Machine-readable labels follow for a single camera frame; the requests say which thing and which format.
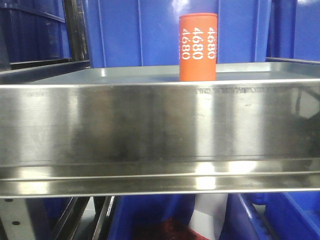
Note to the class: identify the orange cylindrical capacitor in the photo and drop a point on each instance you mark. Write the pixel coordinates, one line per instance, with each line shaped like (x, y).
(198, 46)

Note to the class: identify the stainless steel shelf tray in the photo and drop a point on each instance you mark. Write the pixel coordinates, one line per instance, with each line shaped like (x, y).
(70, 130)

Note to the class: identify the large blue bin centre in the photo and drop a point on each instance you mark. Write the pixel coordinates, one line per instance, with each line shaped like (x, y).
(123, 33)

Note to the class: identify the blue bin lower centre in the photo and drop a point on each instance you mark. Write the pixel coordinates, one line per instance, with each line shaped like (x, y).
(134, 211)

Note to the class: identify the dark red cloth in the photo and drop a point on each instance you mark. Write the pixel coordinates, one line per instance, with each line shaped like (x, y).
(169, 229)

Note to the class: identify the dark blue bin left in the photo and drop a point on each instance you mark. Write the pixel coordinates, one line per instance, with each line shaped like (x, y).
(34, 30)

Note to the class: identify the blue bin lower right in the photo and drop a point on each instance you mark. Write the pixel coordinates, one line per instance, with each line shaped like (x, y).
(271, 216)

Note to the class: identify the blue bin upper right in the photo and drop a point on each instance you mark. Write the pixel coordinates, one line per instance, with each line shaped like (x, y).
(294, 30)

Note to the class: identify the black shelf upright post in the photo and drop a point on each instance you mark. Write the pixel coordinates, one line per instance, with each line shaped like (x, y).
(76, 31)

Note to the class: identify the grey perforated shelf bracket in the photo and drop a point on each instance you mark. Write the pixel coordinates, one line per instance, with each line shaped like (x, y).
(24, 219)

